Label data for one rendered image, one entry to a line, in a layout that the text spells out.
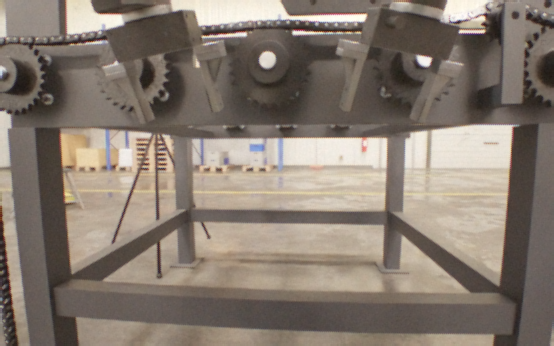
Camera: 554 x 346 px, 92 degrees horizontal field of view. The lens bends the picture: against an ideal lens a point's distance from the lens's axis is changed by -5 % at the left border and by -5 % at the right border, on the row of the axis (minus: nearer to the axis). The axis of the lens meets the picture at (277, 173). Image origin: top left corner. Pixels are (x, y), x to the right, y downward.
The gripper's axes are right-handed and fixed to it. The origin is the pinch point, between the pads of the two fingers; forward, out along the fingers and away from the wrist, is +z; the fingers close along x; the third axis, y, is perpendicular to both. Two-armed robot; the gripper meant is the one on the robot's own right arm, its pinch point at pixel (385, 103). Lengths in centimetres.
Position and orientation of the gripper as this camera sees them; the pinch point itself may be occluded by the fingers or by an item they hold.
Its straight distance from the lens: 51.2
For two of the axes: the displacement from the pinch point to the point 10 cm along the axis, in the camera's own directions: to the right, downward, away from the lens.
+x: 9.8, 1.0, 1.5
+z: -1.6, 8.7, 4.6
